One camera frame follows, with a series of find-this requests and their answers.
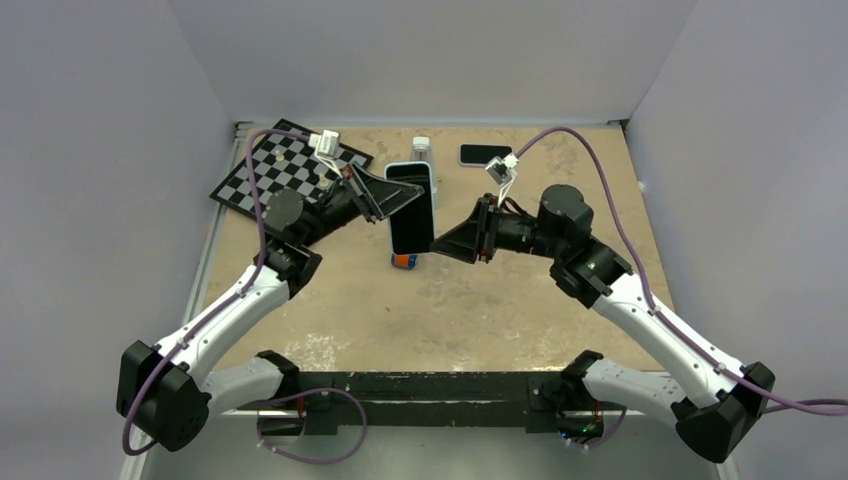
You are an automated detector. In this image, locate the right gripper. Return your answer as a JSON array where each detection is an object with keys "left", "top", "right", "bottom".
[{"left": 429, "top": 193, "right": 563, "bottom": 264}]

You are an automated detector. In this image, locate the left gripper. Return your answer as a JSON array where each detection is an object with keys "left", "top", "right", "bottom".
[{"left": 300, "top": 161, "right": 424, "bottom": 249}]

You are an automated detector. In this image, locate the light blue phone case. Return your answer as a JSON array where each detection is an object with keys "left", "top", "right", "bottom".
[{"left": 383, "top": 160, "right": 439, "bottom": 209}]

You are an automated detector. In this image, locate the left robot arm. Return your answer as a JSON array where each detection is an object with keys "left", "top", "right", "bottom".
[{"left": 116, "top": 164, "right": 425, "bottom": 455}]

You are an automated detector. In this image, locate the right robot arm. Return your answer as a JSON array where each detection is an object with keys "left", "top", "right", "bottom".
[{"left": 430, "top": 184, "right": 775, "bottom": 464}]

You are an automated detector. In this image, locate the black phone pink case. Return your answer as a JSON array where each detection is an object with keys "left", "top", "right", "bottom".
[{"left": 458, "top": 143, "right": 513, "bottom": 168}]

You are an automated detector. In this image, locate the white metronome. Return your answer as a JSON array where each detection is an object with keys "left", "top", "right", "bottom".
[{"left": 409, "top": 136, "right": 438, "bottom": 206}]

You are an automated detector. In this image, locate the black white chessboard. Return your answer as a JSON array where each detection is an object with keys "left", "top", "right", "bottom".
[{"left": 210, "top": 134, "right": 338, "bottom": 218}]

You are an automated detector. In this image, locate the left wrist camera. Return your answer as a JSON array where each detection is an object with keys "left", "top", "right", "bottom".
[{"left": 308, "top": 129, "right": 342, "bottom": 178}]

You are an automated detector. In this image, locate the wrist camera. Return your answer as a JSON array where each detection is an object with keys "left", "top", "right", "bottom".
[
  {"left": 308, "top": 129, "right": 342, "bottom": 178},
  {"left": 485, "top": 153, "right": 520, "bottom": 207}
]

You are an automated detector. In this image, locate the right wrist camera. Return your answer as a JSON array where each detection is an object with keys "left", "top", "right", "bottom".
[{"left": 485, "top": 153, "right": 520, "bottom": 207}]

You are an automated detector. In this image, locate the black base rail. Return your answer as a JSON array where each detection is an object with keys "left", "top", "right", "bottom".
[{"left": 279, "top": 371, "right": 605, "bottom": 440}]

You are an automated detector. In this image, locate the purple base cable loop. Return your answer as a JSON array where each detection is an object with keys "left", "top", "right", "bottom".
[{"left": 255, "top": 388, "right": 369, "bottom": 466}]

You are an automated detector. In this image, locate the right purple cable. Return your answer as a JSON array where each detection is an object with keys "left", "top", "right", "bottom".
[{"left": 516, "top": 127, "right": 848, "bottom": 417}]

